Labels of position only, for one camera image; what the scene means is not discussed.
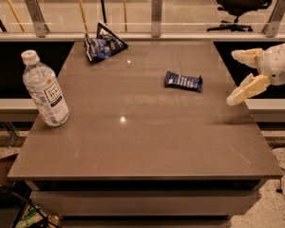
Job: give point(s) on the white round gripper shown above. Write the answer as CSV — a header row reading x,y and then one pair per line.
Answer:
x,y
277,65

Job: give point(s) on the blue rxbar blueberry wrapper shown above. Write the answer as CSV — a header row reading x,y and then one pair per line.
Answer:
x,y
175,80

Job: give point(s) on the blue chip bag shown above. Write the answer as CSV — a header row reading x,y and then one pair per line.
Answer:
x,y
104,45

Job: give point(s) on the black office chair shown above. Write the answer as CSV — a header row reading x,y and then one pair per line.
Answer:
x,y
238,8

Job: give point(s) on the clear plastic water bottle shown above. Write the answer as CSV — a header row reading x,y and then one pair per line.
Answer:
x,y
44,89

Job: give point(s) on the green snack package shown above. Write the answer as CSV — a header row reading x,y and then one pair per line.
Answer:
x,y
35,217

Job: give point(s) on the right metal railing bracket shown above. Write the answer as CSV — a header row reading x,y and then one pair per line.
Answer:
x,y
272,26

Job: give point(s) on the metal railing bracket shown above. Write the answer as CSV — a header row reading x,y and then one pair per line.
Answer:
x,y
40,26
272,26
156,18

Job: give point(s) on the middle metal railing bracket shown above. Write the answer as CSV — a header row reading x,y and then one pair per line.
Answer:
x,y
156,18

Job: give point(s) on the left metal railing bracket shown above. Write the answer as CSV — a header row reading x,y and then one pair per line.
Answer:
x,y
40,26

